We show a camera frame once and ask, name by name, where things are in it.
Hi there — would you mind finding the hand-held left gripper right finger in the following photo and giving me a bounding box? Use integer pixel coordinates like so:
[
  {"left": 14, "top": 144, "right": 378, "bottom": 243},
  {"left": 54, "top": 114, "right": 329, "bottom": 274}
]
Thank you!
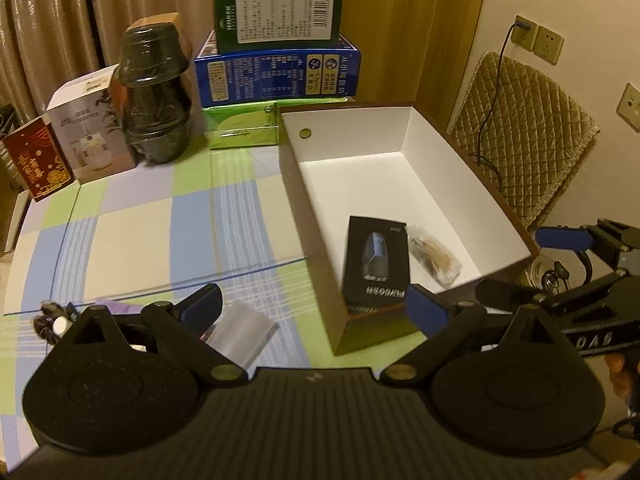
[{"left": 381, "top": 290, "right": 583, "bottom": 387}]

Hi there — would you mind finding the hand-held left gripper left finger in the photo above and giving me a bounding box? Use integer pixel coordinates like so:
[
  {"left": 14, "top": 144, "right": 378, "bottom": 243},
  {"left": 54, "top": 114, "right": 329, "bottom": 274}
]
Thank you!
[{"left": 47, "top": 284, "right": 247, "bottom": 387}]

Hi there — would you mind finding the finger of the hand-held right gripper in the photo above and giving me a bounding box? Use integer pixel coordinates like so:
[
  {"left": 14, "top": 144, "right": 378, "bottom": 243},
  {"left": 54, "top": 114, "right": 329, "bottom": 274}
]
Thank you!
[
  {"left": 476, "top": 269, "right": 632, "bottom": 311},
  {"left": 536, "top": 219, "right": 640, "bottom": 266}
]

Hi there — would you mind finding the clear plastic packet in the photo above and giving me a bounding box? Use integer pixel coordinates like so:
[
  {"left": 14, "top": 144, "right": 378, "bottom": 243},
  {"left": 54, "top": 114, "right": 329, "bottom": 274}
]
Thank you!
[{"left": 202, "top": 302, "right": 278, "bottom": 365}]

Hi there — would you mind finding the brown white storage box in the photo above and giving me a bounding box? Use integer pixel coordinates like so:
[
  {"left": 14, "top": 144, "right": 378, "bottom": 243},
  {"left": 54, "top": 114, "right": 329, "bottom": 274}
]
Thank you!
[{"left": 277, "top": 101, "right": 542, "bottom": 357}]

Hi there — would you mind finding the plaid cloth covered desktop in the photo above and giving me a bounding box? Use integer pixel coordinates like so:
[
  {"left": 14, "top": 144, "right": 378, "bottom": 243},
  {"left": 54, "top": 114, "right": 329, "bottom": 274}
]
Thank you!
[{"left": 0, "top": 142, "right": 546, "bottom": 441}]

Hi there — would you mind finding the person's right hand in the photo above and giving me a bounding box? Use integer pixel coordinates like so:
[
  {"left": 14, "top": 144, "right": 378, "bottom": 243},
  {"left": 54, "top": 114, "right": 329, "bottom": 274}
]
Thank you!
[{"left": 604, "top": 345, "right": 640, "bottom": 411}]

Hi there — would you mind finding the clear round object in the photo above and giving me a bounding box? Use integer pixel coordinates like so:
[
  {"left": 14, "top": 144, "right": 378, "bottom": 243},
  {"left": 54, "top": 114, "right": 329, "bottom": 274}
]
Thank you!
[{"left": 520, "top": 255, "right": 571, "bottom": 293}]

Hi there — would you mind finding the clear packet with brown contents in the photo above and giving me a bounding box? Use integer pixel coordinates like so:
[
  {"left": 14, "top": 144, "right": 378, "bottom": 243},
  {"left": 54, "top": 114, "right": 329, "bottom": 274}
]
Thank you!
[{"left": 406, "top": 224, "right": 462, "bottom": 288}]

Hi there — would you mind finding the small black product box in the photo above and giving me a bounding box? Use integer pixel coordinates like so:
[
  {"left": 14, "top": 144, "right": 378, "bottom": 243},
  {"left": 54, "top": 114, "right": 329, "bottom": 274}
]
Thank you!
[{"left": 341, "top": 215, "right": 412, "bottom": 313}]

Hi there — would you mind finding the chair with quilted cover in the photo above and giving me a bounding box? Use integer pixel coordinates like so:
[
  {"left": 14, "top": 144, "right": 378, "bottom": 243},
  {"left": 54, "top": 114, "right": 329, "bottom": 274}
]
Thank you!
[{"left": 447, "top": 50, "right": 601, "bottom": 233}]

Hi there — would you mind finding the dark tube with white cap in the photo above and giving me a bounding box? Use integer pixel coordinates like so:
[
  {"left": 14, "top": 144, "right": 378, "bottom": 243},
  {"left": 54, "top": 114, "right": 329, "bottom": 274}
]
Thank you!
[{"left": 32, "top": 301, "right": 76, "bottom": 346}]

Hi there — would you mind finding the light green box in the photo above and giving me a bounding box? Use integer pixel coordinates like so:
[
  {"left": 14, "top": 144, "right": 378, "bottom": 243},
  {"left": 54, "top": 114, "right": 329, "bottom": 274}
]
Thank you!
[{"left": 201, "top": 100, "right": 281, "bottom": 151}]

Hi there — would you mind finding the stack of wrapped black bowls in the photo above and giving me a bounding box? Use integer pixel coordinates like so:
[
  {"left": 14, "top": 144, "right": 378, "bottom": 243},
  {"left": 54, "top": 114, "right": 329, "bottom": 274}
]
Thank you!
[{"left": 111, "top": 22, "right": 193, "bottom": 165}]

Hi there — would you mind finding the white appliance box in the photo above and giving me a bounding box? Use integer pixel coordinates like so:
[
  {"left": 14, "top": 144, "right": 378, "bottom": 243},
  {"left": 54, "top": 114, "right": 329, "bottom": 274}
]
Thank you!
[{"left": 46, "top": 65, "right": 138, "bottom": 184}]

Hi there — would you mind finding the red gold printed box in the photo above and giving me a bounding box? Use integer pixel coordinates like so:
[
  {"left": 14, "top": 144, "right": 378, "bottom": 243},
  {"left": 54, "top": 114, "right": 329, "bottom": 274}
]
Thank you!
[{"left": 2, "top": 115, "right": 76, "bottom": 203}]

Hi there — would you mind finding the blue box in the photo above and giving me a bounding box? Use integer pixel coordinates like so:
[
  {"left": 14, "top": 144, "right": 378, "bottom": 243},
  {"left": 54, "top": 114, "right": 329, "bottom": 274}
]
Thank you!
[{"left": 194, "top": 32, "right": 362, "bottom": 108}]

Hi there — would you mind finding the wooden door panel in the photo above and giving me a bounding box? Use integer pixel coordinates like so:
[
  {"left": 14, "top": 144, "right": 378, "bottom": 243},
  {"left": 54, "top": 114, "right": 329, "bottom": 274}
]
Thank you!
[{"left": 340, "top": 0, "right": 493, "bottom": 131}]

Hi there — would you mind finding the dark green box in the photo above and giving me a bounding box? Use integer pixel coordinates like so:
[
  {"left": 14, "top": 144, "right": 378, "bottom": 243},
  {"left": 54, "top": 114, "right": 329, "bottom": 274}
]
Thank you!
[{"left": 212, "top": 0, "right": 346, "bottom": 55}]

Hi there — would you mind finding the beige curtain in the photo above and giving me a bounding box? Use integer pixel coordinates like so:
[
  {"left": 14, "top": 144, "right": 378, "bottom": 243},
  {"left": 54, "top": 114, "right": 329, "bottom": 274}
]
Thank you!
[{"left": 0, "top": 0, "right": 266, "bottom": 126}]

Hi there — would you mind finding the dark charging cable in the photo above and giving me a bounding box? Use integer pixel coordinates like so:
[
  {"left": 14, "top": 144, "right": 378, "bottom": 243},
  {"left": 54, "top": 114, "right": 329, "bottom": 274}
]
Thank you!
[{"left": 477, "top": 17, "right": 531, "bottom": 191}]

